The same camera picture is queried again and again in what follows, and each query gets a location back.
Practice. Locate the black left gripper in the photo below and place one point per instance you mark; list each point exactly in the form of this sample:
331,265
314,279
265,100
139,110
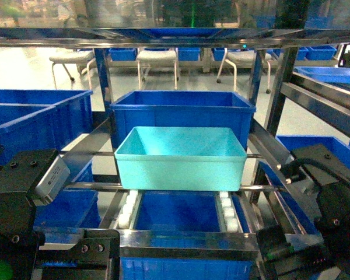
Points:
24,254

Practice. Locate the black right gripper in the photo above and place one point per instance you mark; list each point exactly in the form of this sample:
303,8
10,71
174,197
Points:
282,261

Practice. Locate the teal plastic bin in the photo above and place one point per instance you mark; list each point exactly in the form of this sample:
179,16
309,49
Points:
181,159

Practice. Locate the blue bin shelf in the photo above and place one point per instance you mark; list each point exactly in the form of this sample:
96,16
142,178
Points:
25,127
325,149
325,74
75,208

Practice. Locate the blue bin lower left shelf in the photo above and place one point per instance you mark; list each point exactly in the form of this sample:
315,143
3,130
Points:
75,208

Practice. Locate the blue bin upper right shelf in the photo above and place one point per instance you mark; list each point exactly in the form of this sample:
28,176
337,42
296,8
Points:
325,74

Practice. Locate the white roller track right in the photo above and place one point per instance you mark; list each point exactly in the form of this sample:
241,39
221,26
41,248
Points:
229,216

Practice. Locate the white roller track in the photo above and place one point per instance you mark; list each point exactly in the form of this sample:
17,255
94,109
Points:
229,216
126,215

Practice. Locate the white roller track left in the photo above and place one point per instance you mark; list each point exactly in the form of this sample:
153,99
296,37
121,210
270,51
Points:
126,215

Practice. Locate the blue bin bottom front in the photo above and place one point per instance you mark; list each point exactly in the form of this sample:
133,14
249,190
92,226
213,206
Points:
166,268

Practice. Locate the blue bin far left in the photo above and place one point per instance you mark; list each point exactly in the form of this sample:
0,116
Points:
74,109

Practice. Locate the blue bin under rollers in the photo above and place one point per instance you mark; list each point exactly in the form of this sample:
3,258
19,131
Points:
178,211

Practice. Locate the white chair right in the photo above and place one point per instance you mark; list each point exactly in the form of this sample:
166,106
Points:
244,59

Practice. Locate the blue bin behind teal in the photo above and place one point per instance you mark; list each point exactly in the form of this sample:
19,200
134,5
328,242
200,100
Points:
175,108

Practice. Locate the white chair middle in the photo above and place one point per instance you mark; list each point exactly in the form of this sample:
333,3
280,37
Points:
159,58

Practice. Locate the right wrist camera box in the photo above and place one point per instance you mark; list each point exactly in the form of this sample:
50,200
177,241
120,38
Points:
323,175

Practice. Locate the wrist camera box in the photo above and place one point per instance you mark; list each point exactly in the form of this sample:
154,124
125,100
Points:
38,175
323,175

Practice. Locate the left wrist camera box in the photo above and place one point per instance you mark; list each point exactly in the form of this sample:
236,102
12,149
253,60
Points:
38,175

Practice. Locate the stainless steel shelf rail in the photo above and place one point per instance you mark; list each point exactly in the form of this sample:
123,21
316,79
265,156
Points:
195,245

